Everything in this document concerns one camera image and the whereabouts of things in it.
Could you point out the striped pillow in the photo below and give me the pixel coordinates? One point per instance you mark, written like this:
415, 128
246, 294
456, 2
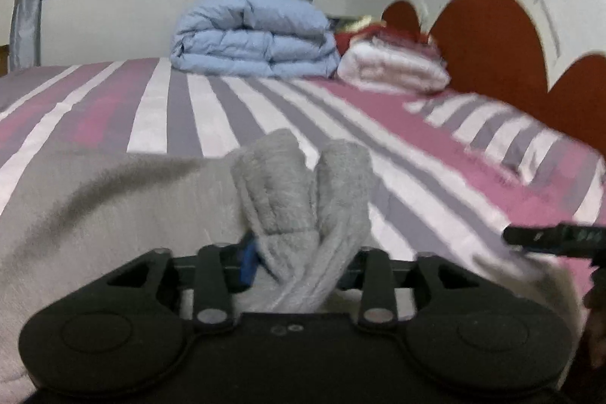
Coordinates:
564, 170

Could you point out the folded white pink blanket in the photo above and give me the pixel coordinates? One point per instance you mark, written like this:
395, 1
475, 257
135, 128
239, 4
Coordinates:
378, 66

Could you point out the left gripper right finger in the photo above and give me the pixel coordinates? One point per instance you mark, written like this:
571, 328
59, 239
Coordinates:
370, 271

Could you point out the grey pants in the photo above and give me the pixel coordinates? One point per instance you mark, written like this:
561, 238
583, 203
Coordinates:
76, 214

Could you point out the red wooden headboard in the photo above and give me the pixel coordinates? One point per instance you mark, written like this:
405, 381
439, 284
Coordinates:
492, 47

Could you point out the striped bed sheet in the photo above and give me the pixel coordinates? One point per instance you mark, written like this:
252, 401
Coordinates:
434, 196

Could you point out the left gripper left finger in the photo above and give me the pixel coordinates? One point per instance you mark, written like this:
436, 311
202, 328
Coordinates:
222, 270

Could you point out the red folded clothes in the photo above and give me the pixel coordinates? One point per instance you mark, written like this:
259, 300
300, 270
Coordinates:
365, 28

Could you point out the folded light blue duvet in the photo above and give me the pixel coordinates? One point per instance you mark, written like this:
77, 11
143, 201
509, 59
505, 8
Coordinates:
255, 38

